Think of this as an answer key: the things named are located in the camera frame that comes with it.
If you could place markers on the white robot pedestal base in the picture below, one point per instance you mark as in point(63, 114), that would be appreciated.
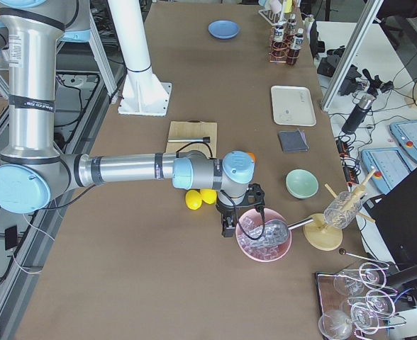
point(143, 93)

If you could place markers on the wooden cup tree stand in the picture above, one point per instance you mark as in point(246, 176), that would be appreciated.
point(320, 234)

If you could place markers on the black computer box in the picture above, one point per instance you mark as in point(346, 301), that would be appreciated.
point(395, 216)

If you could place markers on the pink bowl of ice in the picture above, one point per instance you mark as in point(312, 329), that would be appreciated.
point(247, 238)

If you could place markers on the black thermos bottle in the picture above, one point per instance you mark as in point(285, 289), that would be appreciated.
point(358, 114)

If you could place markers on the wine glass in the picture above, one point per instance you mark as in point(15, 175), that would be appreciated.
point(364, 318)
point(372, 276)
point(347, 282)
point(335, 324)

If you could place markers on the clear glass tumbler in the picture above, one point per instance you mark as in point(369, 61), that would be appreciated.
point(343, 209)

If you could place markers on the steel ice scoop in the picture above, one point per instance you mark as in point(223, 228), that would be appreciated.
point(277, 231)

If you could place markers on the black power strip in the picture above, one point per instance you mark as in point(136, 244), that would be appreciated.
point(350, 165)

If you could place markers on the copper wire bottle rack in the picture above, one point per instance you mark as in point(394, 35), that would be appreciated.
point(285, 39)

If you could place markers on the tea bottle white cap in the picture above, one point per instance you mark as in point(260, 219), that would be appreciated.
point(295, 47)

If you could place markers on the steel muddler black tip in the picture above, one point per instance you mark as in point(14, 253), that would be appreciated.
point(205, 139)

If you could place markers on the mint green bowl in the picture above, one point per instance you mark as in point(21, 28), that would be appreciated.
point(301, 183)

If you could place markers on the grey folded cloth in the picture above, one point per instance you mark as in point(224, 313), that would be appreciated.
point(293, 141)

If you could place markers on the cream rabbit tray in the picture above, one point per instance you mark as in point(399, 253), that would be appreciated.
point(292, 106)

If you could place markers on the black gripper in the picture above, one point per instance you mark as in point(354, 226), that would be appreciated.
point(225, 207)

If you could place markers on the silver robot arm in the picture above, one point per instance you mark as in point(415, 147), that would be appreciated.
point(33, 171)

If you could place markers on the orange mandarin fruit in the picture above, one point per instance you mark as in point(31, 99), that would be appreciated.
point(252, 156)

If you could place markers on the bamboo cutting board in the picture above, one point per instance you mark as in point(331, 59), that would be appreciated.
point(193, 129)

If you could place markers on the yellow lemon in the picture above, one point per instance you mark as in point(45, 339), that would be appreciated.
point(193, 199)
point(209, 196)

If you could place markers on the black glass tray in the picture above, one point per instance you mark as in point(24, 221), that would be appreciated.
point(381, 302)

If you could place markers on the blue round plate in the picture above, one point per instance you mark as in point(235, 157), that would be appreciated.
point(223, 29)

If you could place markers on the aluminium frame post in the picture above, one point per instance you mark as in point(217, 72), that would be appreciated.
point(366, 19)

